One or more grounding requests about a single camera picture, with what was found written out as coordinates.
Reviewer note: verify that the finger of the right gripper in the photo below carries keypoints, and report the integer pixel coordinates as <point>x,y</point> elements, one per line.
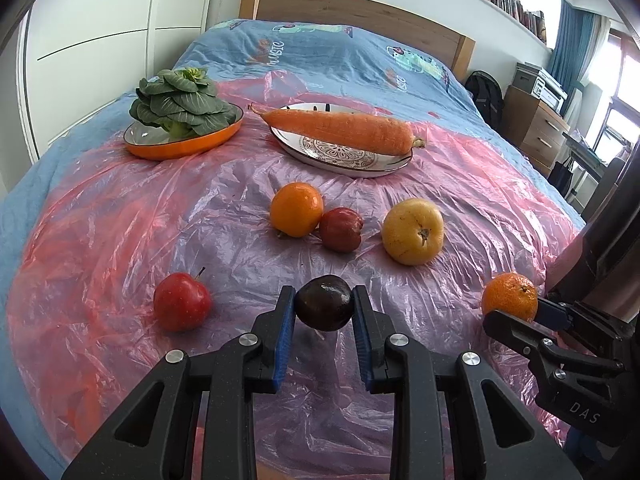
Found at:
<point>526,340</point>
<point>578,317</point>

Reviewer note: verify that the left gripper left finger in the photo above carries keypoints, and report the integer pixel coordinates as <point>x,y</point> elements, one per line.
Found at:
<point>185,400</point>

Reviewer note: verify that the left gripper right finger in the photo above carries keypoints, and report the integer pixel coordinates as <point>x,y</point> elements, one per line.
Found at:
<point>453,415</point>

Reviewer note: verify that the mandarin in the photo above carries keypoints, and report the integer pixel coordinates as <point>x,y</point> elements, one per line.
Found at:
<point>513,294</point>

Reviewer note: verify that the yellow apple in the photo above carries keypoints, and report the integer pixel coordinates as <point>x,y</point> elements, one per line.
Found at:
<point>413,232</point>

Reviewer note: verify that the dark plum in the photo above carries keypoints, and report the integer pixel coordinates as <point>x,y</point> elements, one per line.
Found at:
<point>324,303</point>

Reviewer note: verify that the small red apple top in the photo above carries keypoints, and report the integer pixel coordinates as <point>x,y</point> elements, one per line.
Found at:
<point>340,230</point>

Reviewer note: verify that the orange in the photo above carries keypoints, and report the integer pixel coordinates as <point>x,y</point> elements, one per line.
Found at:
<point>296,209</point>

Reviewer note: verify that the black steel electric kettle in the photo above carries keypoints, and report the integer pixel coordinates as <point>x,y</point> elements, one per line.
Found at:
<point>600,267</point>

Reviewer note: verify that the dark blue tote bag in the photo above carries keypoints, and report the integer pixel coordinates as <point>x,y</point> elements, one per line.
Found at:
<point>561,176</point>

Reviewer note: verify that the desk with shelf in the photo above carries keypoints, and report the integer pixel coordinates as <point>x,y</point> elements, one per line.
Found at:
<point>580,155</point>

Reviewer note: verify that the wooden drawer cabinet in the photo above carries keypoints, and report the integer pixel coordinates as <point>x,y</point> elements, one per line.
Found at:
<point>533,128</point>

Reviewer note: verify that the white printer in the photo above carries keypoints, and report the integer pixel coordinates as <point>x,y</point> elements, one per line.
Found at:
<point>539,83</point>

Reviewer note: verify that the black backpack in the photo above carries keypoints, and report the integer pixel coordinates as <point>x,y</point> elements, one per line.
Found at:
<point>487,97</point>

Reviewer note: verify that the pink plastic sheet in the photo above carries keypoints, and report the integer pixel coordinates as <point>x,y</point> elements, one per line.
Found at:
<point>250,259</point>

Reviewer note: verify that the white patterned plate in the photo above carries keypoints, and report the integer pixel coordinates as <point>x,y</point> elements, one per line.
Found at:
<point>333,157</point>

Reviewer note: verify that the large carrot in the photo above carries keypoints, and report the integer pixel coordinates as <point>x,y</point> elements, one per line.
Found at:
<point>376,134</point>

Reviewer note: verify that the blue curtain right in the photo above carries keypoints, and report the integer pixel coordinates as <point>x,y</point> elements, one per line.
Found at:
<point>571,46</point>

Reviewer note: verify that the orange dish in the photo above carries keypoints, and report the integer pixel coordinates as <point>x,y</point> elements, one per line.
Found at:
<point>155,144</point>

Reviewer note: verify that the blue patterned bed cover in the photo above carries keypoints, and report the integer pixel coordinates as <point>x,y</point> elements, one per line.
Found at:
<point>325,50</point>

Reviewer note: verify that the green bok choy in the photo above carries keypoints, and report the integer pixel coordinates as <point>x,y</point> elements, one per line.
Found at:
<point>182,104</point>

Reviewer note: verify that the wooden headboard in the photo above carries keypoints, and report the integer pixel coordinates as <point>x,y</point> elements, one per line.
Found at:
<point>450,47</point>

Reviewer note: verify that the white wardrobe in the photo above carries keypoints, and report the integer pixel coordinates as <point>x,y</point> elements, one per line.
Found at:
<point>74,57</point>

